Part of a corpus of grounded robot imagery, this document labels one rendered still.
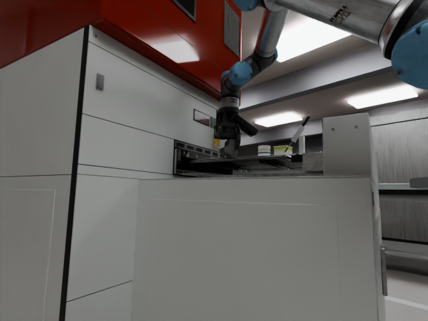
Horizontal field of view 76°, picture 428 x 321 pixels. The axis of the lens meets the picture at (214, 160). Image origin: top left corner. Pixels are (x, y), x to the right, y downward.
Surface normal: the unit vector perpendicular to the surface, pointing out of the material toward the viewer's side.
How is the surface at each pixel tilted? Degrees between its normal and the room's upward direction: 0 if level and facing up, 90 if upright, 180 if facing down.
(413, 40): 137
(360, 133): 90
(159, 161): 90
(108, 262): 90
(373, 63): 90
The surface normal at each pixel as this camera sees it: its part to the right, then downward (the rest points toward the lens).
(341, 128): -0.52, -0.11
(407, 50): -0.66, 0.69
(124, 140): 0.85, -0.04
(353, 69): -0.73, -0.10
